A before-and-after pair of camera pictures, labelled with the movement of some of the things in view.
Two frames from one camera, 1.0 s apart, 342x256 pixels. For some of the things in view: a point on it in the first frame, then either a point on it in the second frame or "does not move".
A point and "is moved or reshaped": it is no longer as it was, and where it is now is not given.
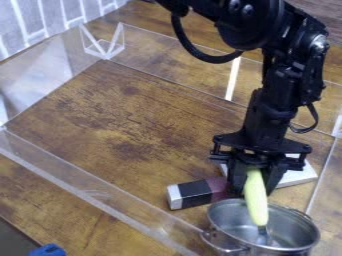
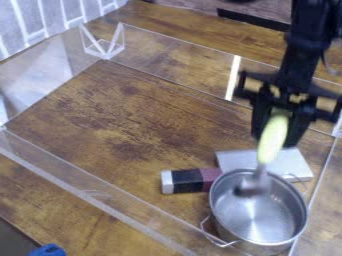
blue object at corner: [49, 250] does not move
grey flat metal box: [293, 174] does not move
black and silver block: [190, 194] -> [189, 180]
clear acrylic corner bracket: [104, 48] does not move
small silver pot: [231, 234] is moved or reshaped
